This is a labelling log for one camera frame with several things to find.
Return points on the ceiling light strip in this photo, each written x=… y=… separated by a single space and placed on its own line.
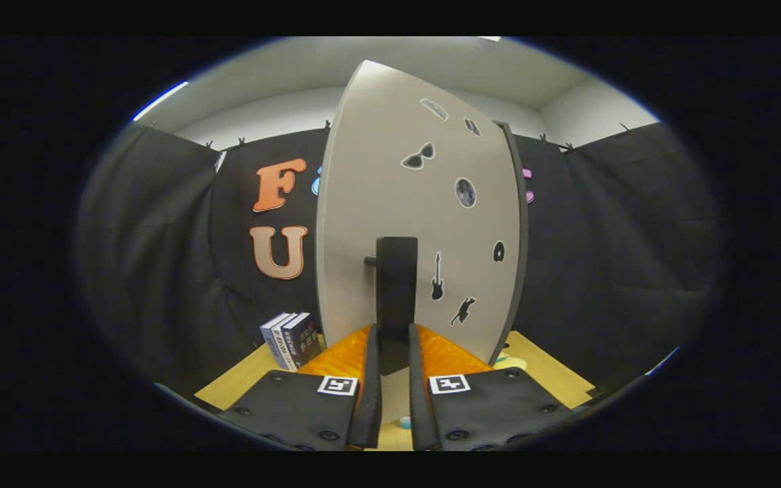
x=160 y=102

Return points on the dark blue book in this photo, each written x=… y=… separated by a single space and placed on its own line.
x=287 y=342
x=304 y=337

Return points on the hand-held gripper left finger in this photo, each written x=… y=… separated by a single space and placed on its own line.
x=370 y=393

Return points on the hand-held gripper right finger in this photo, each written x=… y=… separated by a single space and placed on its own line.
x=419 y=400

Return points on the pale yellow plush toy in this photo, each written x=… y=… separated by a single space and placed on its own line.
x=512 y=361

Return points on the dark grey cabinet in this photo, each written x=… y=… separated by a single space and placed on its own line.
x=523 y=237

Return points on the white and blue tube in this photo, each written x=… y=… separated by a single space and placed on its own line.
x=405 y=423

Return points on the beige cabinet door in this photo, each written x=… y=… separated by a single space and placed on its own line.
x=363 y=203

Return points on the black backdrop cloth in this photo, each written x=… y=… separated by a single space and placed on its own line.
x=601 y=257

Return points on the white and blue object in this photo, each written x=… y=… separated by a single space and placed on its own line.
x=665 y=360

